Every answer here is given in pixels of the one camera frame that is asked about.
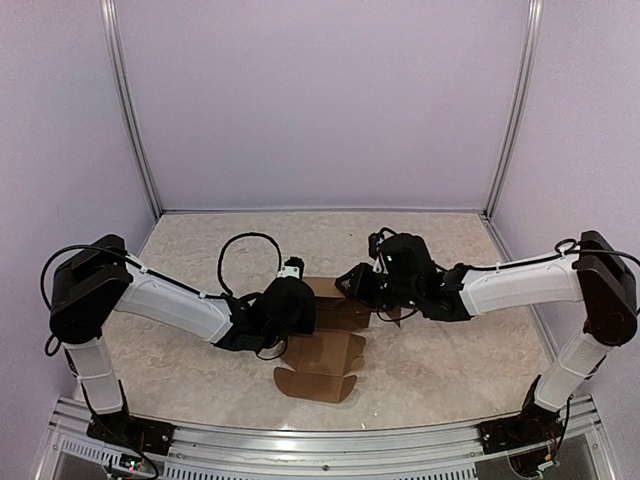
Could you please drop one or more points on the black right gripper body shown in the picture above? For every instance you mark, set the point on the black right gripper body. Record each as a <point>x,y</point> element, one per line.
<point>395,294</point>

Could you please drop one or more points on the brown cardboard box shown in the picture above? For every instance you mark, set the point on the brown cardboard box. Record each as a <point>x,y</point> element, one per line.
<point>322,366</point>

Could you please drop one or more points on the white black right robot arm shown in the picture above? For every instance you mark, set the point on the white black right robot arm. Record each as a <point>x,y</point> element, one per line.
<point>587,270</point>

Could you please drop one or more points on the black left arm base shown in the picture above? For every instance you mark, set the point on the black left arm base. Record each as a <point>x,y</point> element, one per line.
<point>123,429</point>

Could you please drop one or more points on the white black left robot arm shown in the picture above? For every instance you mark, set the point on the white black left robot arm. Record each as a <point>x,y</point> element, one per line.
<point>103,277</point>

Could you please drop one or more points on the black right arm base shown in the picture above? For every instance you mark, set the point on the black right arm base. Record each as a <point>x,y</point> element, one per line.
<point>532,425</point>

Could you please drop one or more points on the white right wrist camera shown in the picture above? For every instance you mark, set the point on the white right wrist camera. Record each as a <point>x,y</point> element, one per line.
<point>375,251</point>

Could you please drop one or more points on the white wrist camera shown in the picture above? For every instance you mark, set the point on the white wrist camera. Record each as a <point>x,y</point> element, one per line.
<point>375,251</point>
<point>292,267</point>

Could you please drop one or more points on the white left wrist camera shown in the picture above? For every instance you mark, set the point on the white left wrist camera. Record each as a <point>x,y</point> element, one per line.
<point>292,267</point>

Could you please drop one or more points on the front aluminium frame rail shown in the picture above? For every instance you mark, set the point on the front aluminium frame rail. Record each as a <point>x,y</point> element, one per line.
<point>197,451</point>

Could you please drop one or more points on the right aluminium frame post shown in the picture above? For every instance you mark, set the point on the right aluminium frame post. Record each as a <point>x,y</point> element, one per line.
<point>517,108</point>

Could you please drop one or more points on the aluminium frame post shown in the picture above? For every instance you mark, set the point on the aluminium frame post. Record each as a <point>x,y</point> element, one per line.
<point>109,14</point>
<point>517,108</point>

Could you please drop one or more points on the left aluminium frame post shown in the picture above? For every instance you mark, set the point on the left aluminium frame post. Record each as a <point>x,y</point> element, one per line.
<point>109,14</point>

